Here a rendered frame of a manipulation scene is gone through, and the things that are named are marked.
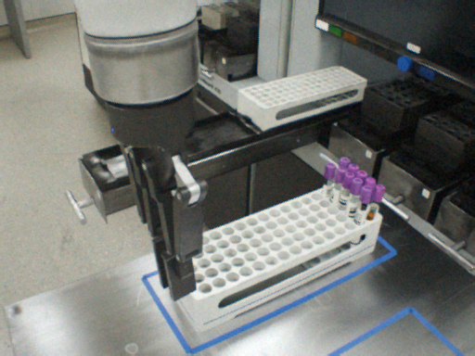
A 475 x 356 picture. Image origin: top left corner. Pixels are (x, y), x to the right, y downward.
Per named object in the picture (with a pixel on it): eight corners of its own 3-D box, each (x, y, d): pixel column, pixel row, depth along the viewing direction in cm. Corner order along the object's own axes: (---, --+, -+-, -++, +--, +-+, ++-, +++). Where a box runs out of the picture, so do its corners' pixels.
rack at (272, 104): (336, 87, 120) (339, 65, 116) (365, 104, 113) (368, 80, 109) (236, 116, 106) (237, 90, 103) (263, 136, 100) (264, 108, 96)
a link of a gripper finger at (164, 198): (177, 142, 44) (185, 146, 43) (194, 242, 50) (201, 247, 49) (139, 157, 42) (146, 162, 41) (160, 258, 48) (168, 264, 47)
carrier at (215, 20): (225, 31, 147) (226, 13, 143) (220, 32, 146) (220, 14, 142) (207, 21, 154) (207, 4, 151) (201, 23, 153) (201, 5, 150)
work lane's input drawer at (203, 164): (338, 106, 127) (342, 74, 121) (376, 129, 117) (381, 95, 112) (62, 194, 94) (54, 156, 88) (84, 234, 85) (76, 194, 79)
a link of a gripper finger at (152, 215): (134, 153, 43) (128, 146, 44) (147, 243, 50) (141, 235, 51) (173, 139, 45) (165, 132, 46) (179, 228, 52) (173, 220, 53)
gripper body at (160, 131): (213, 89, 39) (220, 184, 44) (162, 63, 45) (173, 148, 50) (129, 118, 36) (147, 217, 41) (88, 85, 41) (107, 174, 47)
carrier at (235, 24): (254, 46, 136) (255, 27, 133) (249, 47, 135) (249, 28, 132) (232, 35, 144) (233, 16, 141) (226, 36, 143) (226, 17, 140)
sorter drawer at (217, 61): (362, 33, 177) (365, 10, 171) (390, 45, 167) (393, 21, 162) (190, 69, 144) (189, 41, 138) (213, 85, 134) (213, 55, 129)
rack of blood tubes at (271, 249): (334, 212, 78) (340, 181, 74) (376, 249, 71) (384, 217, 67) (163, 281, 65) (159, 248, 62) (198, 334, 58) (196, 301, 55)
